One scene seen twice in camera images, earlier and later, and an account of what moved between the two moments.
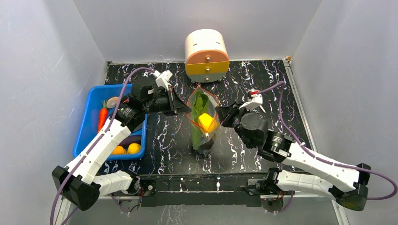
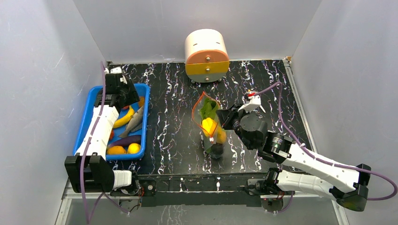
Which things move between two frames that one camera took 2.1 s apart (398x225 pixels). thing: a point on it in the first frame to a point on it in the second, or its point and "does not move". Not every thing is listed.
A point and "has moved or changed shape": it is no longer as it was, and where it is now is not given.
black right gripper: [231, 115] does not move
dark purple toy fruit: [205, 147] to [217, 150]
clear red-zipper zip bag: [203, 119] has moved or changed shape
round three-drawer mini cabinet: [206, 56] does not move
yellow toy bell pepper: [207, 123] does not move
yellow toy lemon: [133, 148] does not move
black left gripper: [176, 105] to [133, 98]
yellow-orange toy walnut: [118, 150] does not move
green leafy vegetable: [200, 103] to [209, 109]
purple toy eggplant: [130, 139] does not move
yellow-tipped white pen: [262, 108] does not move
